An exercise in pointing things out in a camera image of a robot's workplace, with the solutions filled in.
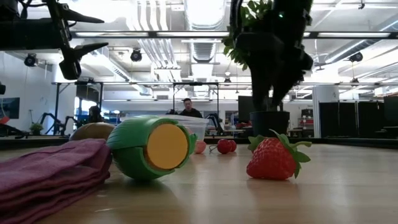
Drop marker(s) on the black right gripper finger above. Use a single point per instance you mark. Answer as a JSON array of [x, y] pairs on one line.
[[283, 90], [261, 91]]

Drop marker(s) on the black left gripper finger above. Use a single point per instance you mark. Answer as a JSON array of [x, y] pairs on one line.
[[85, 50], [81, 17]]

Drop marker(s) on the red toy cherries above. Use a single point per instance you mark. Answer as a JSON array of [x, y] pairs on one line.
[[224, 146]]

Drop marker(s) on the red toy strawberry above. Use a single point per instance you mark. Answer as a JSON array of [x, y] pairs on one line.
[[270, 161]]

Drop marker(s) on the small pink toy fruit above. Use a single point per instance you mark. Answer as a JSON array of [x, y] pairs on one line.
[[201, 147]]

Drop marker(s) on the green toy vegetable half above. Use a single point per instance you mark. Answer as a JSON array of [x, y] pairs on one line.
[[130, 155], [193, 143]]

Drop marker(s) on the black background robot arm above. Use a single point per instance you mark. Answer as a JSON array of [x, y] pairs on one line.
[[57, 121], [217, 123]]

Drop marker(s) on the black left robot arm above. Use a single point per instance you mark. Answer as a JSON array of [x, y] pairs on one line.
[[25, 34]]

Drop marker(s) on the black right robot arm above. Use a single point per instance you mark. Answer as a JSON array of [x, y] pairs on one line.
[[280, 15]]

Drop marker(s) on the clear plastic tupperware container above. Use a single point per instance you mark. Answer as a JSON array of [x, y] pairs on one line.
[[200, 126]]

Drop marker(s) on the black computer monitor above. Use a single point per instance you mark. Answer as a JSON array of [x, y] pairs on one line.
[[244, 109]]

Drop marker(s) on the potted green plant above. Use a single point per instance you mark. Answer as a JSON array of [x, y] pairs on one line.
[[269, 124]]

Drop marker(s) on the black ceiling spotlight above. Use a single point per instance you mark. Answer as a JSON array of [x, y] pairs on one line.
[[356, 57], [30, 59], [136, 55]]

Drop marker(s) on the person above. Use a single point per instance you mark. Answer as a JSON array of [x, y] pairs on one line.
[[93, 115], [190, 112]]

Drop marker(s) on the brown toy kiwi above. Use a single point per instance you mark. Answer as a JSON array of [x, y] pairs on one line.
[[93, 132]]

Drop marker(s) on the small green background plant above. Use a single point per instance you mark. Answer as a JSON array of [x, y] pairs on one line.
[[36, 128]]

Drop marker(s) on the dark background cabinets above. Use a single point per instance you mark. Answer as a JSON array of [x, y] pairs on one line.
[[367, 118]]

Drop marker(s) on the black overhead crossbar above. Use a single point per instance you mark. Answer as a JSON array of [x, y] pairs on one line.
[[186, 34]]

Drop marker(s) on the purple folded cloth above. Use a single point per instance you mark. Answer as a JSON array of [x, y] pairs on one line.
[[46, 174]]

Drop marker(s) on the black background rig frame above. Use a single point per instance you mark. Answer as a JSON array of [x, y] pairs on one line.
[[196, 83]]

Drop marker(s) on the dark wall picture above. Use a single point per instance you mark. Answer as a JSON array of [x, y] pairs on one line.
[[9, 108]]

